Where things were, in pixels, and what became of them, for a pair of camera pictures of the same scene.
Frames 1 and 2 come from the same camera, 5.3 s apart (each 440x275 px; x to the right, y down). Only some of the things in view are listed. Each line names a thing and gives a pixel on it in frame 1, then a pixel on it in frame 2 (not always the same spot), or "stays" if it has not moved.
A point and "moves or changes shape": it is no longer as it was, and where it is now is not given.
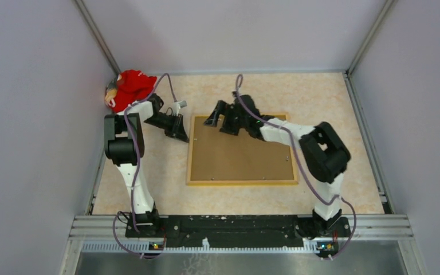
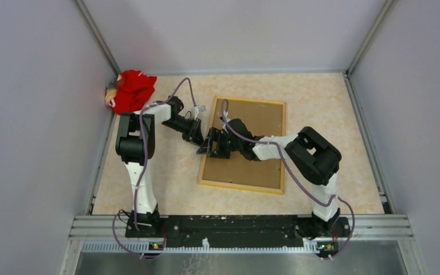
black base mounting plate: x=239 y=228 stays
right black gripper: x=220 y=109 → x=214 y=135
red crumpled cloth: x=133 y=86 stays
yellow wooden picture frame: x=215 y=156 moves or changes shape
